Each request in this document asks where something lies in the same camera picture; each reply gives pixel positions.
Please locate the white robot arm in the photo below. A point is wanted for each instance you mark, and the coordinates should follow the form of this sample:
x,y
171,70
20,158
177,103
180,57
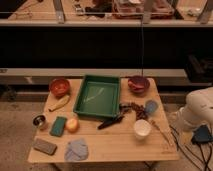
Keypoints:
x,y
198,108

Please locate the purple bowl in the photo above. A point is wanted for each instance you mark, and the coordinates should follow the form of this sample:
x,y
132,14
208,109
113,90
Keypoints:
x,y
138,84

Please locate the red-orange bowl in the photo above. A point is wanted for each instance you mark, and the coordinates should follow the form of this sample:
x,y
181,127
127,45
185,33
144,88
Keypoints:
x,y
59,87

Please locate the green plastic tray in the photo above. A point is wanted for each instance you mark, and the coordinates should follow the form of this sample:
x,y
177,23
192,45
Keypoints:
x,y
98,97

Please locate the black marker tool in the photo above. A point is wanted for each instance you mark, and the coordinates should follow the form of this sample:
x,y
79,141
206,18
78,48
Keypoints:
x,y
110,122

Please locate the banana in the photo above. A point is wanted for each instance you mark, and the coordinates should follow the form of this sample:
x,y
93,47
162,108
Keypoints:
x,y
61,102

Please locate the blue round lid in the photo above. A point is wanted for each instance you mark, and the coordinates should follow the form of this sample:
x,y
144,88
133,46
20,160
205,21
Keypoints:
x,y
151,106

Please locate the apple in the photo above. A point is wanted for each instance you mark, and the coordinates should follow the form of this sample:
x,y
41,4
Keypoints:
x,y
72,125

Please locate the white paper cup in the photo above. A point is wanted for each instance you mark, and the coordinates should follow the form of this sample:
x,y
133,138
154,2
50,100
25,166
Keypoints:
x,y
142,129

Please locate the wooden folding table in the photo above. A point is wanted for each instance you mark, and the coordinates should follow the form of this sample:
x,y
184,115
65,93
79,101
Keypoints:
x,y
116,143

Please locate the green sponge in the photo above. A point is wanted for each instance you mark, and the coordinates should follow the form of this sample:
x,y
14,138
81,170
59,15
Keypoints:
x,y
58,127

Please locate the blue-grey cloth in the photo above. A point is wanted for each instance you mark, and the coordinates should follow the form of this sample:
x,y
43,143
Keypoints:
x,y
76,150

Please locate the small metal cup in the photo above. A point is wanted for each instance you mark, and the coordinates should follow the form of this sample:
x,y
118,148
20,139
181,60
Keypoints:
x,y
40,122

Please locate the grey-brown scrub sponge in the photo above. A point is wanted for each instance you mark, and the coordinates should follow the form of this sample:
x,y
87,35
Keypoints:
x,y
44,146

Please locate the black box on floor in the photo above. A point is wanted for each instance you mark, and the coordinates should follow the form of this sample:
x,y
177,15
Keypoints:
x,y
202,135

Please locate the dark brown chain cluster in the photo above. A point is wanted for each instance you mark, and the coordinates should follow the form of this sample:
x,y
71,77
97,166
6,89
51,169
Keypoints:
x,y
132,106

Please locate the metal shelf rail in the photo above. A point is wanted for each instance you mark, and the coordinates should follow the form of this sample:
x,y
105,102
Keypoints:
x,y
106,23

